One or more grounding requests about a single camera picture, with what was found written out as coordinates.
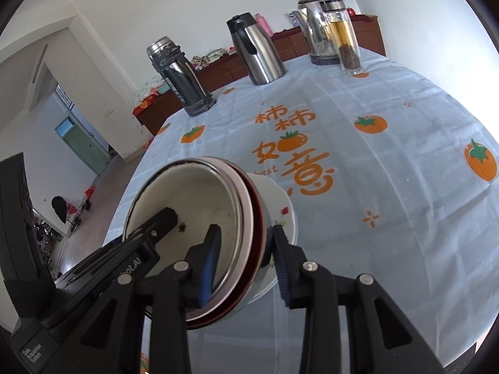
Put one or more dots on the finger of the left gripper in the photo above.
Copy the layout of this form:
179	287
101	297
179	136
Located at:
153	230

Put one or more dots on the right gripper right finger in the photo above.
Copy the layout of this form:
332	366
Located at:
381	339

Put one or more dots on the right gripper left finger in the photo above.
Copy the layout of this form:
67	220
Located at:
202	272

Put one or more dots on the white enamel bowl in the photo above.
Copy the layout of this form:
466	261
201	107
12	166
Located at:
191	195

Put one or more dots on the white plate red roses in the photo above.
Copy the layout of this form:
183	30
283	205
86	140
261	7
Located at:
281	212

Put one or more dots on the black red ride-on toy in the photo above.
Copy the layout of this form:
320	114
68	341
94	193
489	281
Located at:
67	212

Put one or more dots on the green door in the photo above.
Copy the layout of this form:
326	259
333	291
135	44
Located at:
83	145

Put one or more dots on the dark brown sideboard cabinet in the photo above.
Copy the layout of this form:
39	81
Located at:
153	110

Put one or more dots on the light blue persimmon tablecloth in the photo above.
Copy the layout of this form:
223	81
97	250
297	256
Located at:
387	174

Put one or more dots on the black steel thermos flask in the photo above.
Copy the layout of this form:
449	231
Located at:
170	62

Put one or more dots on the pink thermos bottle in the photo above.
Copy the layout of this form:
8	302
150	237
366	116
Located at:
263	24

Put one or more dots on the stainless electric kettle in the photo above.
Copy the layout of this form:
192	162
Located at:
311	15

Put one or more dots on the glass tea bottle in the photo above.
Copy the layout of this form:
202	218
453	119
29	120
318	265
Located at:
343	35

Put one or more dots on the stainless steel carafe black handle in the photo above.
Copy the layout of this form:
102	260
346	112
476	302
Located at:
255	49

